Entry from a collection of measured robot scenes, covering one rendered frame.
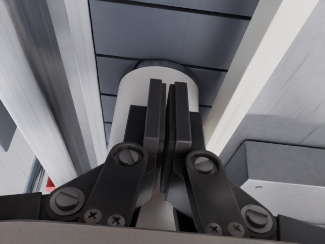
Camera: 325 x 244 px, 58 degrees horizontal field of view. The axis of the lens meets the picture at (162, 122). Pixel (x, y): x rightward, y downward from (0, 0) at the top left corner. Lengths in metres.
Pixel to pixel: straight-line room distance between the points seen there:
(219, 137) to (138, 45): 0.07
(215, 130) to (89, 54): 0.09
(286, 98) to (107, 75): 0.18
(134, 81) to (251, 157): 0.22
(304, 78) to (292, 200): 0.19
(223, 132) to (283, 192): 0.23
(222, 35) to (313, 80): 0.14
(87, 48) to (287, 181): 0.26
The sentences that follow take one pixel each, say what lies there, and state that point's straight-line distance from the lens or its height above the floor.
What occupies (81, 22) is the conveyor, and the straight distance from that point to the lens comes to 0.17.
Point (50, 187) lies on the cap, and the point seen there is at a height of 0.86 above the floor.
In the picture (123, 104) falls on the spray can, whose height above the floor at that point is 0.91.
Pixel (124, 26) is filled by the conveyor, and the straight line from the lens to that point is 0.16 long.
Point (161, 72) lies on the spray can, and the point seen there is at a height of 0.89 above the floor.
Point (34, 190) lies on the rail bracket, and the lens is 0.26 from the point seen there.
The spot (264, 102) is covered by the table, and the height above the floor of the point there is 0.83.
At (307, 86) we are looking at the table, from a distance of 0.29.
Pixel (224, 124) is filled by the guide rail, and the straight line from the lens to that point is 0.16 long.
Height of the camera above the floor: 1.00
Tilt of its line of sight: 31 degrees down
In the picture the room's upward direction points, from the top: 176 degrees counter-clockwise
